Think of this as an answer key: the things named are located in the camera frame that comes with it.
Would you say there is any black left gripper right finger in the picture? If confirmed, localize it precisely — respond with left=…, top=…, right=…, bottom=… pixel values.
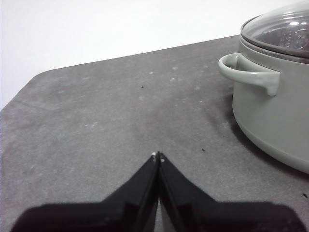
left=158, top=152, right=305, bottom=232

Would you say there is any glass lid with green knob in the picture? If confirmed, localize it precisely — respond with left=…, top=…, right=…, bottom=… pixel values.
left=240, top=0, right=309, bottom=58

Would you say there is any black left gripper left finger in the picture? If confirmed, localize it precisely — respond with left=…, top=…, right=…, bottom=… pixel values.
left=12, top=151, right=160, bottom=232

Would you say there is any pale green electric pot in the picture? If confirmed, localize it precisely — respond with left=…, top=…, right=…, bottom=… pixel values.
left=218, top=33, right=309, bottom=174

